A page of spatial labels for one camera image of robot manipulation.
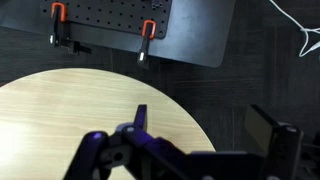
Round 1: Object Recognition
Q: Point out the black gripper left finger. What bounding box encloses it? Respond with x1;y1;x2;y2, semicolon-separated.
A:
64;104;190;180

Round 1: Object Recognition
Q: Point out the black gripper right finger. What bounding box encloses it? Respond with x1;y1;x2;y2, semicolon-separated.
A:
244;104;305;180

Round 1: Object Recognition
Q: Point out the black orange bar clamp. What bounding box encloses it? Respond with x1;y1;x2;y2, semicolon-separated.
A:
136;19;158;71
49;2;93;56

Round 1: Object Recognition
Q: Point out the black robot mounting cart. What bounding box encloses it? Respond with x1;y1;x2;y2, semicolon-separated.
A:
0;0;237;69

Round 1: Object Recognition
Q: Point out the black perforated breadboard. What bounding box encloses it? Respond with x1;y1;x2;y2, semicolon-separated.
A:
39;0;174;40

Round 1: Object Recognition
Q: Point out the white power cable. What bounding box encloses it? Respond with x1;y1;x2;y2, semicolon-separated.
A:
268;0;320;59

